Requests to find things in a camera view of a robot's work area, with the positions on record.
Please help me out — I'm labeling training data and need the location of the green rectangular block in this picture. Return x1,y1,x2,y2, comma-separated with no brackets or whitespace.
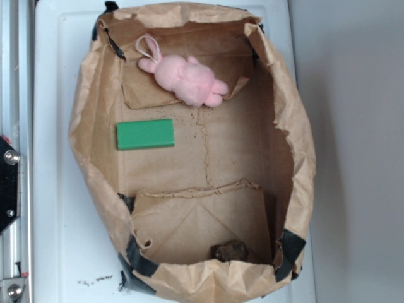
116,119,175,150

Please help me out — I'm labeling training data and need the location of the brown paper bag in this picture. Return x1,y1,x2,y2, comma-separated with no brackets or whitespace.
69,3,316,302

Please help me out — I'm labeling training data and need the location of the silver corner bracket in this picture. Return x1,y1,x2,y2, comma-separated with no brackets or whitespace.
1,278,28,303

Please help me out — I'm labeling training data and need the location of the brown rock lump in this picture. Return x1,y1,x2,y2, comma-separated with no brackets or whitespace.
211,240,249,262

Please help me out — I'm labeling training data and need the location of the black metal bracket plate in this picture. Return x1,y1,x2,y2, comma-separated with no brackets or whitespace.
0,136,21,235

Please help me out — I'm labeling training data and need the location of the aluminium frame rail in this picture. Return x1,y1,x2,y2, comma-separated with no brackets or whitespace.
1,1,35,302

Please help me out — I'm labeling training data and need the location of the pink plush bunny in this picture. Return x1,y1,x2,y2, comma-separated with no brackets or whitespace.
135,34,229,107

